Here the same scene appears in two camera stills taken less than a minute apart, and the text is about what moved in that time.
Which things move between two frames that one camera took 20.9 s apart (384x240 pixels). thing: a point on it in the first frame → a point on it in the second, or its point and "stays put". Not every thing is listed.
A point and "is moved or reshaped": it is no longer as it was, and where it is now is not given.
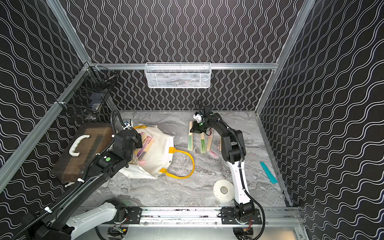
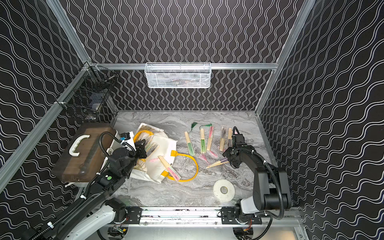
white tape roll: (223, 190) stays put
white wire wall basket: (178, 75) stays put
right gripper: (195, 129) → (226, 153)
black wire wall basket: (86, 96) stays put
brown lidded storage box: (88, 139) stays put
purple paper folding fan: (145, 147) → (224, 161)
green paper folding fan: (202, 143) stays put
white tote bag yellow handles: (155, 154) is moved or reshaped
